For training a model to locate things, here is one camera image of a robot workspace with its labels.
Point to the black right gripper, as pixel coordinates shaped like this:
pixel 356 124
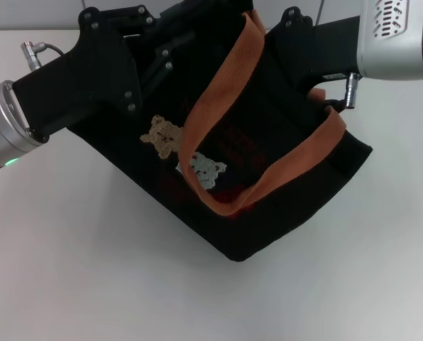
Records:
pixel 325 49

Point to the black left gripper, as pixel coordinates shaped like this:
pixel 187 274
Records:
pixel 91 74

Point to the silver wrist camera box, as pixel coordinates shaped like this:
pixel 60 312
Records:
pixel 389 35

